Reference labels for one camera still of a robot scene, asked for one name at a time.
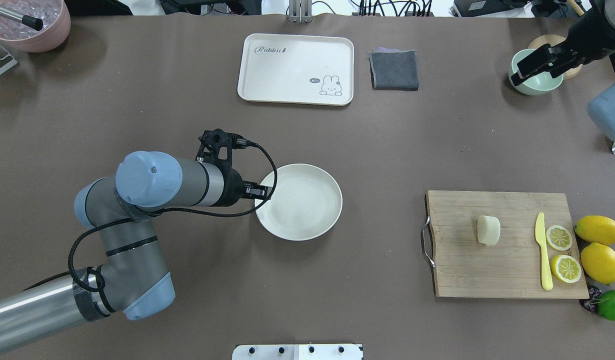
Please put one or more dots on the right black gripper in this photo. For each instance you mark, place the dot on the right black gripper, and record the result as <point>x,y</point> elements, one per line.
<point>583,39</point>

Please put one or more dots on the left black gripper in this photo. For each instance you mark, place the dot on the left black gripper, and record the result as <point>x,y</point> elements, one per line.
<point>233,189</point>

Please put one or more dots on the beige round plate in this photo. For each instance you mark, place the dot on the beige round plate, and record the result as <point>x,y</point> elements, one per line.
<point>306,203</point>

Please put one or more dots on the white steamed bun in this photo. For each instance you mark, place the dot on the white steamed bun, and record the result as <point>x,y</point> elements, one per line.
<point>488,230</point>

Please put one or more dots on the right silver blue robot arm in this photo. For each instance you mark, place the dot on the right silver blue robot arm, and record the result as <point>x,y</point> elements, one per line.
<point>601,109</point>

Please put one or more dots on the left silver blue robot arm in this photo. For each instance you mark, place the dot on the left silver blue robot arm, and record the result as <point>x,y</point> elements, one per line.
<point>117,264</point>

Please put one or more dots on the cream rabbit tray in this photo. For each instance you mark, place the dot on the cream rabbit tray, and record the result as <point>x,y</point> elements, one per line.
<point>297,69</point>

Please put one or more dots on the mint green bowl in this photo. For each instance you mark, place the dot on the mint green bowl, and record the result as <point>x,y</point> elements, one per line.
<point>537,85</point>

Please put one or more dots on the grey folded cloth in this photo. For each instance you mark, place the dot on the grey folded cloth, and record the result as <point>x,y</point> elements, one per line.
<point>393,69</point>

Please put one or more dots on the lemon half near board edge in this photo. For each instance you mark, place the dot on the lemon half near board edge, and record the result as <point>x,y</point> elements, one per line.
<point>559,238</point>

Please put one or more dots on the whole yellow lemon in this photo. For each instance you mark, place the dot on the whole yellow lemon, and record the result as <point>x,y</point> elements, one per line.
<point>598,261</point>
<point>596,229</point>

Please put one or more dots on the bamboo cutting board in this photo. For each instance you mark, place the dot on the bamboo cutting board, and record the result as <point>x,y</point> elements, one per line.
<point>464,268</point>

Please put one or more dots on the lemon half beside knife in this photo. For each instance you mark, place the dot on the lemon half beside knife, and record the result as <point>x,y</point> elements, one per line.
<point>566,269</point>

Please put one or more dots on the yellow plastic knife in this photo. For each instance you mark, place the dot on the yellow plastic knife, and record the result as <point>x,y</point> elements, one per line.
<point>540,238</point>

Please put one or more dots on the green lime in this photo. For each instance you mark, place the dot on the green lime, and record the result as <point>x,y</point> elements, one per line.
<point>606,305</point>

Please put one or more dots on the pink bowl with ice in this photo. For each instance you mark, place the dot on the pink bowl with ice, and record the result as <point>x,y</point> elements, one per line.
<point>56,25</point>

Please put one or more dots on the steel muddler with black tip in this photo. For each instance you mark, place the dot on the steel muddler with black tip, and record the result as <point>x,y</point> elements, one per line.
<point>24,19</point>

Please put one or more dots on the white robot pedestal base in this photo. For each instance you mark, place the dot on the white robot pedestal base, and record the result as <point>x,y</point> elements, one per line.
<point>307,351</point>

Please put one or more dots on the aluminium frame post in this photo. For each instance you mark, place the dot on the aluminium frame post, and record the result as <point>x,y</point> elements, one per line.
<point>300,11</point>

